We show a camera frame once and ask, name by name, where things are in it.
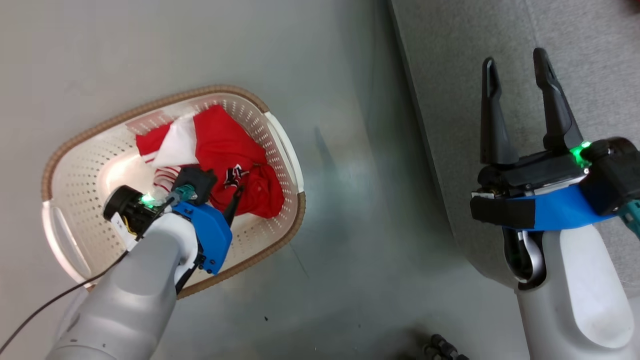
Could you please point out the cream perforated laundry basket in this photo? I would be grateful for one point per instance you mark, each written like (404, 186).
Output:
(90, 165)

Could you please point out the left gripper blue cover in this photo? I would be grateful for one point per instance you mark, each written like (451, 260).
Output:
(212, 235)

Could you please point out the red and white shirt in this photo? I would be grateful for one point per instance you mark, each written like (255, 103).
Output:
(225, 145)

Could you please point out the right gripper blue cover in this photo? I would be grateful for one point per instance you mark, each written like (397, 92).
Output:
(555, 210)

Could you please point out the grey fabric sofa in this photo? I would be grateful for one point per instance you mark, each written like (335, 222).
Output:
(500, 100)

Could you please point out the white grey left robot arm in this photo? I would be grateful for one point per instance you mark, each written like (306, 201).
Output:
(135, 295)

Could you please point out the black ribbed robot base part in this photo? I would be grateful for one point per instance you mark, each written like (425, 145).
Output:
(442, 349)

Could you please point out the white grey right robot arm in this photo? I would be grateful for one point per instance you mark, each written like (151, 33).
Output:
(580, 300)

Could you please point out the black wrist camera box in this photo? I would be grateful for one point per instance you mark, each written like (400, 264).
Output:
(197, 181)

